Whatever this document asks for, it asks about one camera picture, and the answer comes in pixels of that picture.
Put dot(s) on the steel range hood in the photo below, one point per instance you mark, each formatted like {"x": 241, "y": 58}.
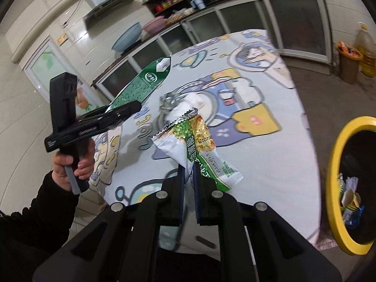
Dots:
{"x": 111, "y": 4}

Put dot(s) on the kitchen counter cabinets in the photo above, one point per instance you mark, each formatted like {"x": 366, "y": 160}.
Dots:
{"x": 296, "y": 23}

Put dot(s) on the plastic bag of food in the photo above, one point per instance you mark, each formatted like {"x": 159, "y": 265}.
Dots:
{"x": 177, "y": 15}

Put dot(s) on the blue crumpled plastic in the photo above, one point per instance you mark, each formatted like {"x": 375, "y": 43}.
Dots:
{"x": 354, "y": 215}

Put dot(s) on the blue plastic basin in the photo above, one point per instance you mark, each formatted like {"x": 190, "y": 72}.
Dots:
{"x": 126, "y": 36}

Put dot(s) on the row of spice jars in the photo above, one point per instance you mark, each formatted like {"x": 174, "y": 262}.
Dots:
{"x": 171, "y": 1}

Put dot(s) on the pink plastic basin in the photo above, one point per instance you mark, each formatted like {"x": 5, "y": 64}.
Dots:
{"x": 154, "y": 25}

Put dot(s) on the dark wooden shelf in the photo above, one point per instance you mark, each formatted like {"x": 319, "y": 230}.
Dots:
{"x": 152, "y": 6}

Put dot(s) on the green snack packet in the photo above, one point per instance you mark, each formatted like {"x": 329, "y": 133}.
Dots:
{"x": 196, "y": 144}

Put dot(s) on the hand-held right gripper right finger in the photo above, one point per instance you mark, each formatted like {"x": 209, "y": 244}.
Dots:
{"x": 201, "y": 205}

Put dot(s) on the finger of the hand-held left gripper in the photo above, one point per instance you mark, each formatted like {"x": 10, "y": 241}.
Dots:
{"x": 124, "y": 109}

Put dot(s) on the yellow rimmed black trash bin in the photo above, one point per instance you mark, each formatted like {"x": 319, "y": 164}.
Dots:
{"x": 337, "y": 158}

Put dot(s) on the person's left forearm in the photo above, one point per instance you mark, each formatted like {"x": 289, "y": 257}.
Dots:
{"x": 38, "y": 211}

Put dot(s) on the crumpled silver foil wrapper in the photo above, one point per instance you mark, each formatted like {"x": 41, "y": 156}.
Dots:
{"x": 170, "y": 102}

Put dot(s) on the flower printed door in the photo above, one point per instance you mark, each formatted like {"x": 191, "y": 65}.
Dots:
{"x": 44, "y": 64}

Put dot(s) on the person's left hand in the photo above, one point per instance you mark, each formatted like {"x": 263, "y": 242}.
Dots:
{"x": 85, "y": 163}

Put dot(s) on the cartoon printed tablecloth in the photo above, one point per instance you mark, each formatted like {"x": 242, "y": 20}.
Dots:
{"x": 264, "y": 167}

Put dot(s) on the large cooking oil jug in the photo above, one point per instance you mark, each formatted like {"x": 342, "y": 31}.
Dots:
{"x": 367, "y": 50}

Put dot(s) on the green white milk packet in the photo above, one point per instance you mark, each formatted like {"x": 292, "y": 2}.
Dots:
{"x": 138, "y": 88}

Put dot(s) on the blue tumbler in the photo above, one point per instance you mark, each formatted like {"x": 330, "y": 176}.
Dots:
{"x": 197, "y": 2}

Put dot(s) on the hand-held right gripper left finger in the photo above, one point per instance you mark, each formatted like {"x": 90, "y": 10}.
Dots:
{"x": 177, "y": 195}

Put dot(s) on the orange plastic basket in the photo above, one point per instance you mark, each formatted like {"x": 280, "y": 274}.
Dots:
{"x": 349, "y": 67}

